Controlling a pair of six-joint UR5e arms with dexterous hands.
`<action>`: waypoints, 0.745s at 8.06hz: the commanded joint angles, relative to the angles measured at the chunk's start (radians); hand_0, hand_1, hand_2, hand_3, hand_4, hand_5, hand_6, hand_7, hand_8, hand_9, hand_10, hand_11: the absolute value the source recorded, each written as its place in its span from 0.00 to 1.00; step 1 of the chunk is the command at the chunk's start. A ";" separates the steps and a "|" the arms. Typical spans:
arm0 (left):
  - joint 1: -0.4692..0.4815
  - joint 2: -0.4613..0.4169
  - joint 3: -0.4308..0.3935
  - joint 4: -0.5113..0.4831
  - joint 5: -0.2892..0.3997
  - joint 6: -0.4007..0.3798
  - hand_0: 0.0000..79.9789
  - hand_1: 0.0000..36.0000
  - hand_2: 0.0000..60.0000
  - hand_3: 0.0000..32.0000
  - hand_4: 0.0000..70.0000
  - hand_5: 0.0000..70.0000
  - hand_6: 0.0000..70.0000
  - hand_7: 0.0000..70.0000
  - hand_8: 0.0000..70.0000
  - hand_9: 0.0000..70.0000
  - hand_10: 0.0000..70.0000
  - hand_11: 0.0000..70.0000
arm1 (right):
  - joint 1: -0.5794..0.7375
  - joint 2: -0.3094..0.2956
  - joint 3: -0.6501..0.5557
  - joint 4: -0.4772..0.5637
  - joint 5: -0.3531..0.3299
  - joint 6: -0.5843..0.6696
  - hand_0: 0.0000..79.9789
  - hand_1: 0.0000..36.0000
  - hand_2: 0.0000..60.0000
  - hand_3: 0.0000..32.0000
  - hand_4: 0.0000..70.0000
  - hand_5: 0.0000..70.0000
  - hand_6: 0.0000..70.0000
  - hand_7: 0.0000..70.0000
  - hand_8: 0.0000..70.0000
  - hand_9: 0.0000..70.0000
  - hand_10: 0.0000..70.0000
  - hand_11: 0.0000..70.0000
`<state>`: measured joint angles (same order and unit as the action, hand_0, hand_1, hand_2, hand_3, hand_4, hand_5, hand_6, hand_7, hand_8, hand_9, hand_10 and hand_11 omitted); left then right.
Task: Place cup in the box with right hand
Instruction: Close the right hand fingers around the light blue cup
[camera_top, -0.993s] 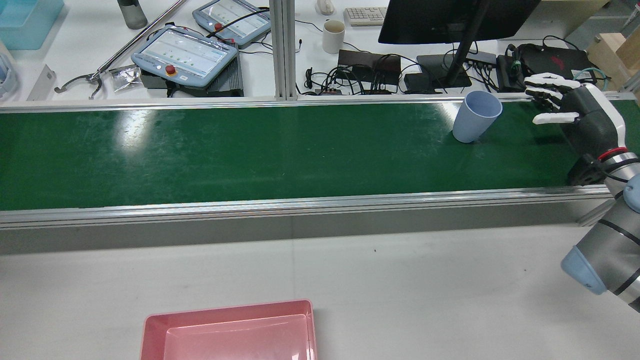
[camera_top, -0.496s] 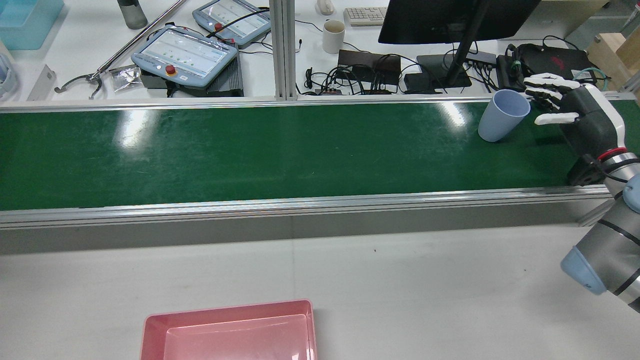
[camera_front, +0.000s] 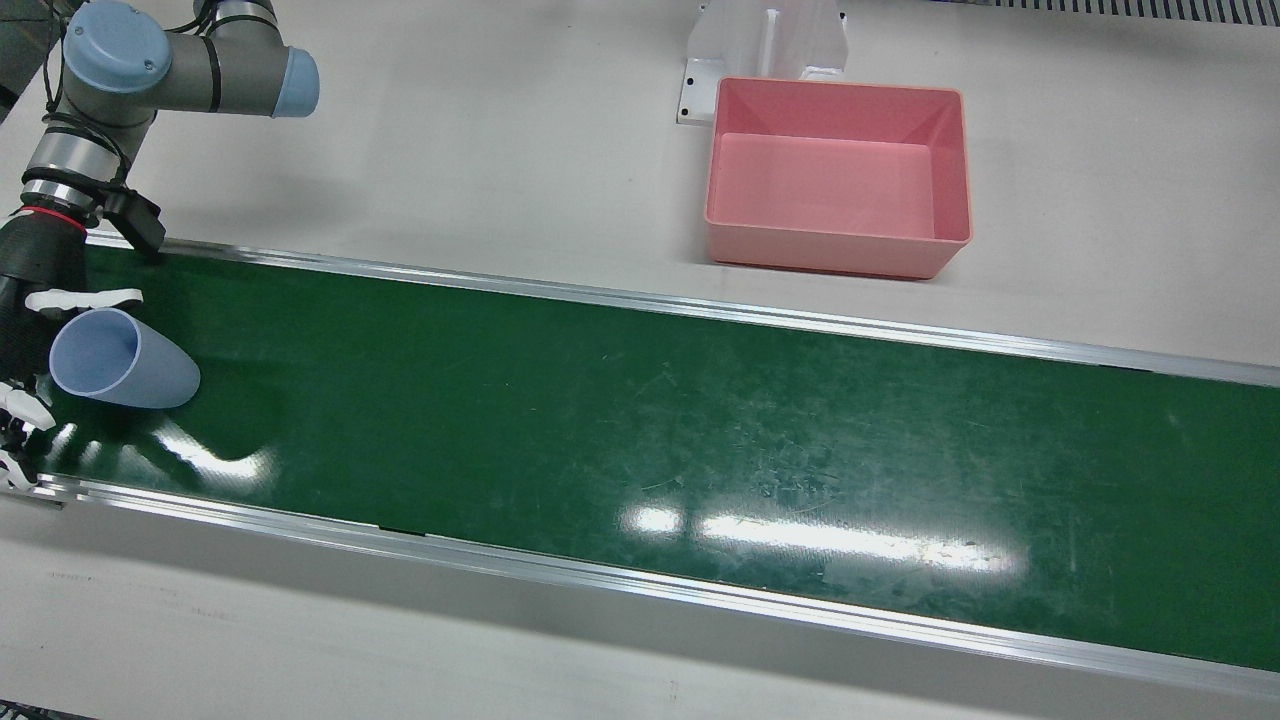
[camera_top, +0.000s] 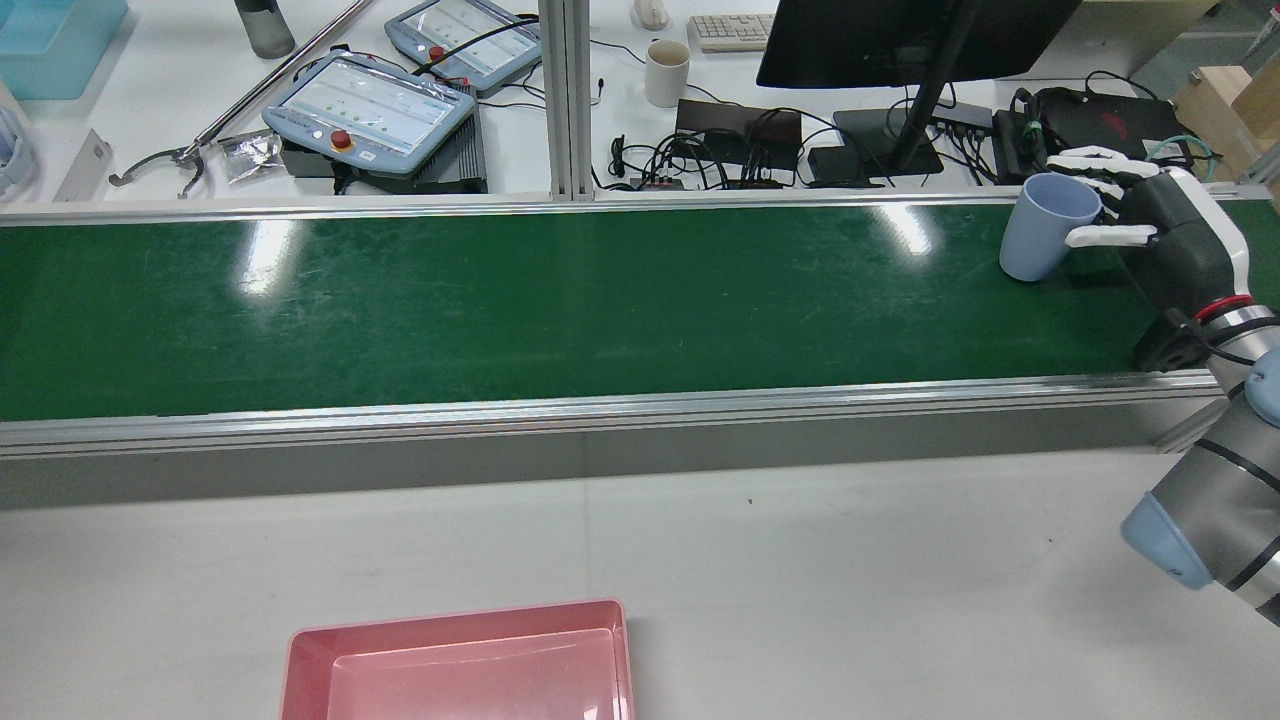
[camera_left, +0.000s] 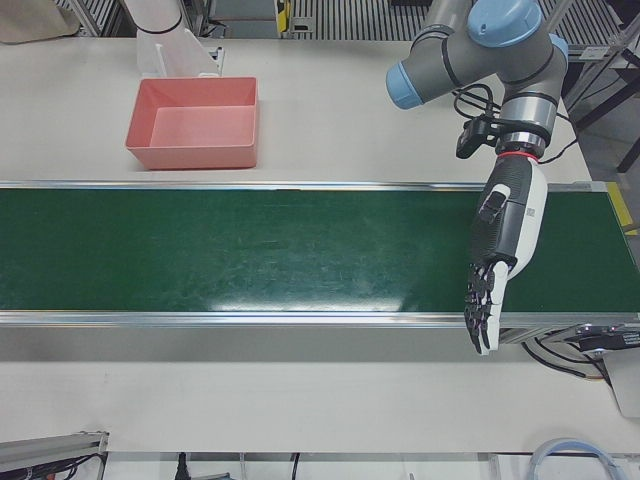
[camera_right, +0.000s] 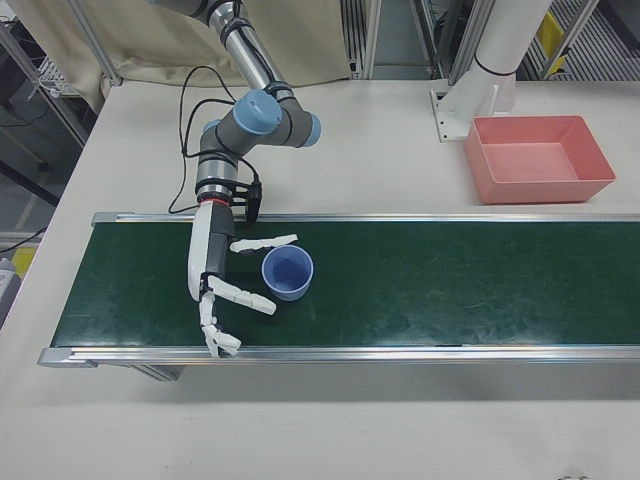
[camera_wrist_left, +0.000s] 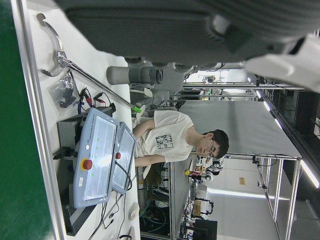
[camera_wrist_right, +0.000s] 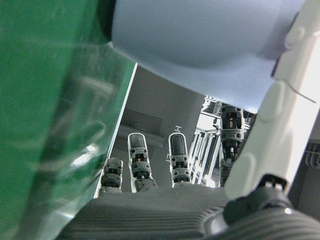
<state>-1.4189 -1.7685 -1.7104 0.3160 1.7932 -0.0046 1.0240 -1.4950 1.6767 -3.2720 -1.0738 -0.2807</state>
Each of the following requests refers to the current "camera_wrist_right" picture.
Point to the right white-grey robot hand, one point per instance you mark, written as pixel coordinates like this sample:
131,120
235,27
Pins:
155,215

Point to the light blue plastic cup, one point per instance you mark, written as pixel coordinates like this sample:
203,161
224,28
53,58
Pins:
200,37

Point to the black Huawei monitor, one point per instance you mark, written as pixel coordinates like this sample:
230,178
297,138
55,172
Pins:
160,100

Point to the green conveyor belt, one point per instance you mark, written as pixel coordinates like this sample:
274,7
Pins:
50,112

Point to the aluminium frame rack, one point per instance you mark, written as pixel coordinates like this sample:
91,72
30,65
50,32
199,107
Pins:
205,150

